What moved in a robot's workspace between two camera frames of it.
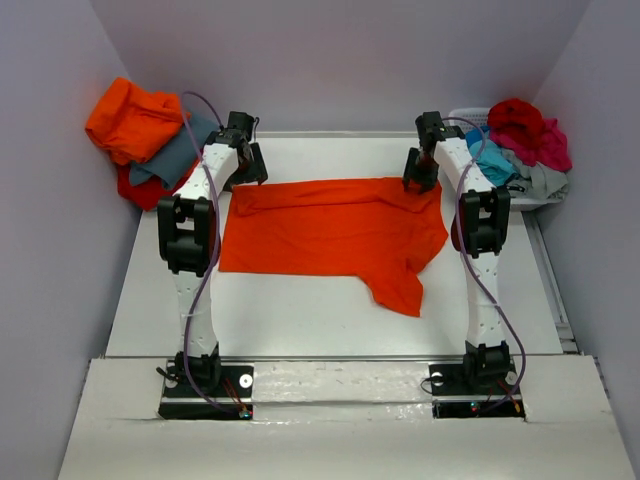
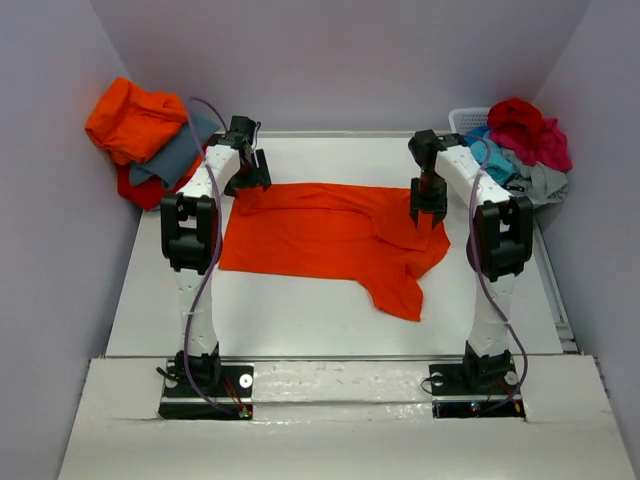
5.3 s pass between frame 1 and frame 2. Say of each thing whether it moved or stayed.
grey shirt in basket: stayed
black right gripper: moved
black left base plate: stayed
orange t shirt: stayed
